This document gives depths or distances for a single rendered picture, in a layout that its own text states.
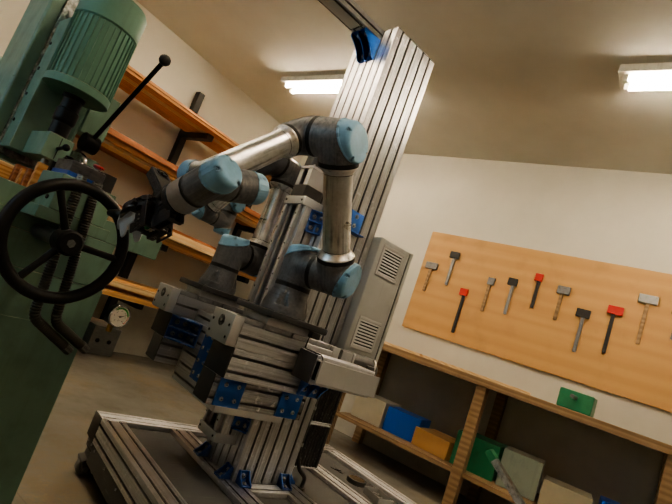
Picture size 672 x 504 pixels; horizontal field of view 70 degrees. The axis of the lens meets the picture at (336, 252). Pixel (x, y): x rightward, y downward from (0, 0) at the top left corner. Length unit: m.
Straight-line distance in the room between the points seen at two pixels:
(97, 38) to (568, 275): 3.44
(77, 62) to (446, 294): 3.38
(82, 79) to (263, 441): 1.28
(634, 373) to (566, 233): 1.12
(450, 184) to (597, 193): 1.22
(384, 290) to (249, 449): 0.77
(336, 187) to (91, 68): 0.74
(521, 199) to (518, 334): 1.14
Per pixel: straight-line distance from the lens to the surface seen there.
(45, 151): 1.54
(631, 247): 4.11
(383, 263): 1.93
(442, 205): 4.56
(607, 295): 4.00
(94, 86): 1.56
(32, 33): 1.81
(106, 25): 1.60
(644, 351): 3.92
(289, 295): 1.51
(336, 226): 1.40
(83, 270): 1.48
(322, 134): 1.35
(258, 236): 2.07
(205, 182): 0.98
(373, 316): 1.94
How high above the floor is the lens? 0.83
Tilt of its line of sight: 9 degrees up
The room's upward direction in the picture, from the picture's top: 20 degrees clockwise
